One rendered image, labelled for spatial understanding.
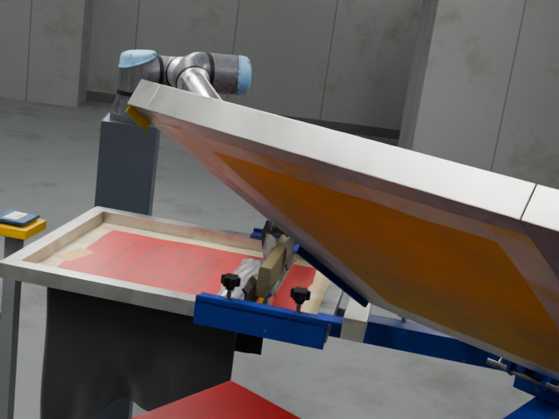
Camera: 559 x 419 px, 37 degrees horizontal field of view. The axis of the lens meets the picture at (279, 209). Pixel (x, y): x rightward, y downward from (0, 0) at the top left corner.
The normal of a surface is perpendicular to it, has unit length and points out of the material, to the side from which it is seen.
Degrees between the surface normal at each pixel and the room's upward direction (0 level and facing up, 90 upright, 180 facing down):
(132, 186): 90
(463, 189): 58
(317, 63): 90
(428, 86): 90
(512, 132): 90
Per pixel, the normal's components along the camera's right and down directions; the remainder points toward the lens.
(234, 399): 0.13, -0.96
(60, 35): 0.05, 0.26
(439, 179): -0.48, -0.41
